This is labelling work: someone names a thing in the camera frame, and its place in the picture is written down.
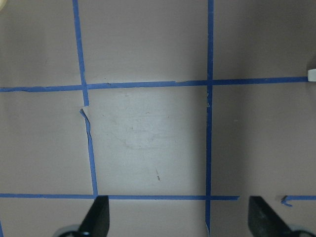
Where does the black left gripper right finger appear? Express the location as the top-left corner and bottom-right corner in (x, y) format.
(248, 196), (296, 237)

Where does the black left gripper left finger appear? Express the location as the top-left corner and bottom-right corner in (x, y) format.
(78, 196), (110, 237)

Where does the white plastic mug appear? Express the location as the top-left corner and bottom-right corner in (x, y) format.
(307, 69), (316, 82)

